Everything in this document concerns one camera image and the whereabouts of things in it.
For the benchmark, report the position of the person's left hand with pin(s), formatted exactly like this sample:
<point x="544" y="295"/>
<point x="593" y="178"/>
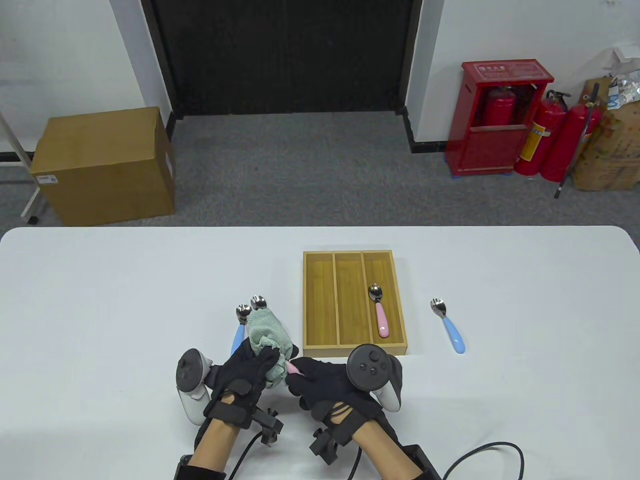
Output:
<point x="240" y="380"/>

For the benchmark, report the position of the person's right hand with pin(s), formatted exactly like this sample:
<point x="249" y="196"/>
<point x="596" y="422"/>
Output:
<point x="325" y="390"/>

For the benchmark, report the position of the green fish scale cleaning cloth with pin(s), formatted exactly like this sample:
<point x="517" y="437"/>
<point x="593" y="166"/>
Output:
<point x="267" y="330"/>

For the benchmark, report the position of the pink spoon compartment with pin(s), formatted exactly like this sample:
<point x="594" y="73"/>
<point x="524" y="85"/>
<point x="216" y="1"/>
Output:
<point x="381" y="320"/>

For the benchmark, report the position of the person's right forearm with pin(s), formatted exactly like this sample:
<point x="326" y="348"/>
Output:
<point x="385" y="450"/>

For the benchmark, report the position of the wooden cutlery tray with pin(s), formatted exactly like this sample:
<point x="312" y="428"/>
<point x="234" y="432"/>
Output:
<point x="320" y="300"/>

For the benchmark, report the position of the brown cardboard box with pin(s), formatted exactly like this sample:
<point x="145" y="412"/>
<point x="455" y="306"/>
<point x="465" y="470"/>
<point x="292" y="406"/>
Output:
<point x="100" y="165"/>

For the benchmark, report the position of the white wheeled stand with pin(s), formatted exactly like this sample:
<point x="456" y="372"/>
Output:
<point x="31" y="200"/>

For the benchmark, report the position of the red fire extinguisher cabinet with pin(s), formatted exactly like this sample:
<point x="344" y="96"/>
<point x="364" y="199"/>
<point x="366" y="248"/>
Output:
<point x="492" y="150"/>

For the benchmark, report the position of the black rod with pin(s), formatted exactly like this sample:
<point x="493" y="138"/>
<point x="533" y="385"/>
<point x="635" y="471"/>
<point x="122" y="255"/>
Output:
<point x="564" y="175"/>

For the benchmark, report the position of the red extinguisher with yellow label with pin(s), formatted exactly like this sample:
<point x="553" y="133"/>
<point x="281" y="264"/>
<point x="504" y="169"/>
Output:
<point x="542" y="140"/>

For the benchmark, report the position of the red fire extinguisher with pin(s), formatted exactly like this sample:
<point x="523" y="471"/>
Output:
<point x="502" y="107"/>
<point x="567" y="150"/>

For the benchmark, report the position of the printed worn cardboard box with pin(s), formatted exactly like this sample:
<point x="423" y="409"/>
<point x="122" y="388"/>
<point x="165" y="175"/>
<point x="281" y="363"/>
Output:
<point x="615" y="150"/>

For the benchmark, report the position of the crumpled silver foil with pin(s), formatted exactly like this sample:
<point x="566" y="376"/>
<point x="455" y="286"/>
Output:
<point x="625" y="90"/>

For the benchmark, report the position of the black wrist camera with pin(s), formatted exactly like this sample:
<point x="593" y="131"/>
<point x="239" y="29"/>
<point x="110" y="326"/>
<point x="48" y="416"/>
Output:
<point x="325" y="445"/>
<point x="270" y="427"/>

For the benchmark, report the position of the white wall fixture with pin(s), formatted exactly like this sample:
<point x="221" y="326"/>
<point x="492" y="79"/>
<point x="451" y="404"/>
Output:
<point x="627" y="52"/>

